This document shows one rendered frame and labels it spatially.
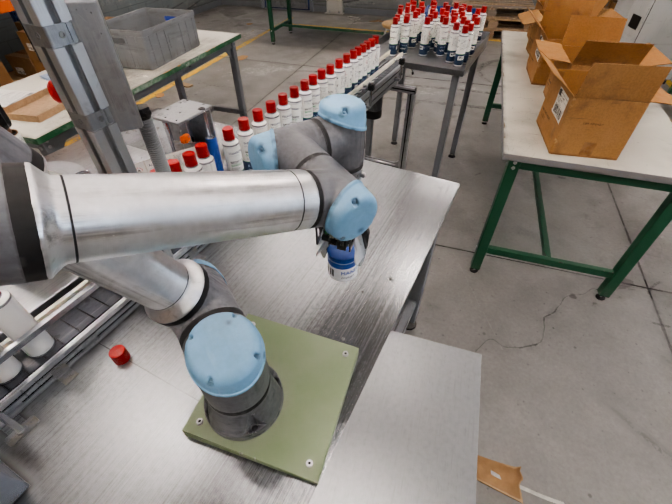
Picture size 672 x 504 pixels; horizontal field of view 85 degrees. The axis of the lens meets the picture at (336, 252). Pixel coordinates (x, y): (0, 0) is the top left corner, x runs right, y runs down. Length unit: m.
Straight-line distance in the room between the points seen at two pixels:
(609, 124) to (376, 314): 1.31
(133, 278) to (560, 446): 1.69
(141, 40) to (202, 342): 2.35
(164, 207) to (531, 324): 1.99
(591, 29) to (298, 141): 2.17
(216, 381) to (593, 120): 1.68
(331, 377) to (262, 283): 0.34
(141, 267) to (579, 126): 1.69
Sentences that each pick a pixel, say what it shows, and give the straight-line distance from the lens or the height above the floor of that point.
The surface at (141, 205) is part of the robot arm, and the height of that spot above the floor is 1.38.
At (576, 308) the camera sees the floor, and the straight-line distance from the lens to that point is 2.36.
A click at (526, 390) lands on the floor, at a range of 1.94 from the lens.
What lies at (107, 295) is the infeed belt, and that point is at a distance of 1.06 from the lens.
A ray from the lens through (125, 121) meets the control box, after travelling 0.75.
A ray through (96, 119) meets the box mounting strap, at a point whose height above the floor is 1.32.
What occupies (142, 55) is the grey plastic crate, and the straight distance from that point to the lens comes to 2.82.
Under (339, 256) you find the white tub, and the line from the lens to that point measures 0.79.
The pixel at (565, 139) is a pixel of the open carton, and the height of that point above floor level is 0.85.
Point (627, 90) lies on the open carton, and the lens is 1.84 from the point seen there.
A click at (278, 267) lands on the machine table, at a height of 0.83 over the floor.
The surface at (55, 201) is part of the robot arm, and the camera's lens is 0.36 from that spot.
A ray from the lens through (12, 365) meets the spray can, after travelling 1.00.
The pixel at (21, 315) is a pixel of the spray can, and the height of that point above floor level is 1.00.
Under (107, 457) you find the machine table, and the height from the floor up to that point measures 0.83.
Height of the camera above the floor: 1.57
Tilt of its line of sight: 44 degrees down
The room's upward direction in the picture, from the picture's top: straight up
